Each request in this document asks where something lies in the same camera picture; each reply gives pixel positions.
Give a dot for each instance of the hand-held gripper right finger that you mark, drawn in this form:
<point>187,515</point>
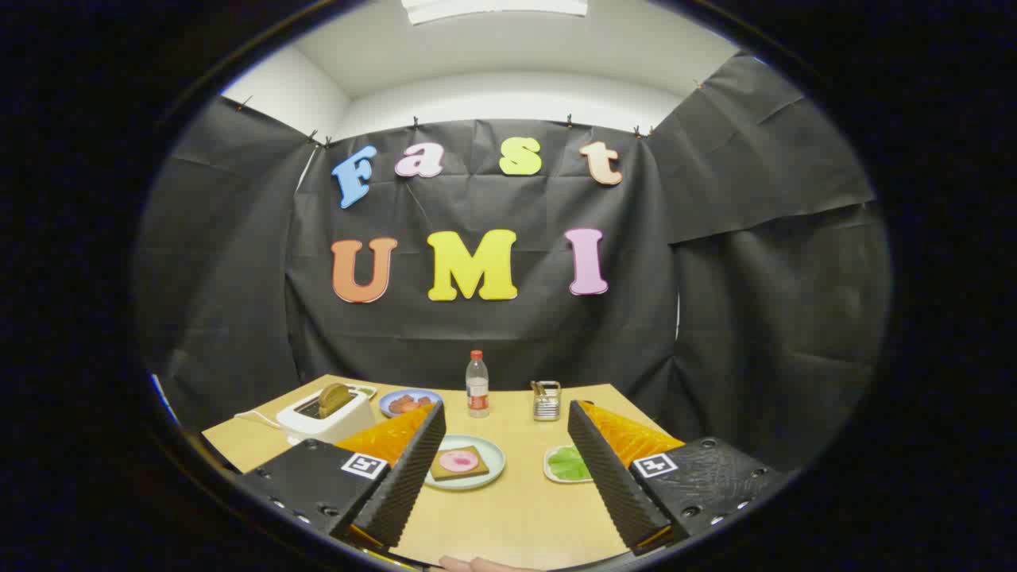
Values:
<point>612,477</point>

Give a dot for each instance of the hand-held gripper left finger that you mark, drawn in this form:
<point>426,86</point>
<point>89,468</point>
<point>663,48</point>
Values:
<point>405,477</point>

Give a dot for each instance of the green lettuce leaf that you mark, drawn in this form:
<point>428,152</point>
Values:
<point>568,465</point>

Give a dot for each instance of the brown toast slice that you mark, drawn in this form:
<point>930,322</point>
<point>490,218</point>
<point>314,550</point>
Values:
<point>335,399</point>

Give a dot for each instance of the dark-crust bread slice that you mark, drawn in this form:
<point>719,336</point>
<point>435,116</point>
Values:
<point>445,473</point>

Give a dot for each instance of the pink ham slice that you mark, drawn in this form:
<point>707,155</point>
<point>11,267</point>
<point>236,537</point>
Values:
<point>458,461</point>

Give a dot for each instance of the small white square plate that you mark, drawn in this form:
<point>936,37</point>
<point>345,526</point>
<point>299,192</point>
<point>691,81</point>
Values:
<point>550,475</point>

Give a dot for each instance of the blue plate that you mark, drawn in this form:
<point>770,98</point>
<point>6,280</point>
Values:
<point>389,411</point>

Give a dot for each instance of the white toaster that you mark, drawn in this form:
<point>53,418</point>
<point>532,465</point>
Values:
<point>338,427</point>

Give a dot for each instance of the pale green plate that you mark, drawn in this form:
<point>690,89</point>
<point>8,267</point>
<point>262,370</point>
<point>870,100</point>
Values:
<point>493,461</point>

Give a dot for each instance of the white divided seed tray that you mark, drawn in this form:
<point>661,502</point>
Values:
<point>365,391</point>

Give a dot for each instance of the clear red-capped water bottle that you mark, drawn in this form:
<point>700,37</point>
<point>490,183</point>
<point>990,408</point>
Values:
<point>477,393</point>

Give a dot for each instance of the black backdrop cloth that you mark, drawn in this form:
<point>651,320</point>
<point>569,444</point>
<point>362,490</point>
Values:
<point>493,334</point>

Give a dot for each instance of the white ceiling light panel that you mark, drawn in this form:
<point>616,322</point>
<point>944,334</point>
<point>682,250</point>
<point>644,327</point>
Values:
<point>493,8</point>

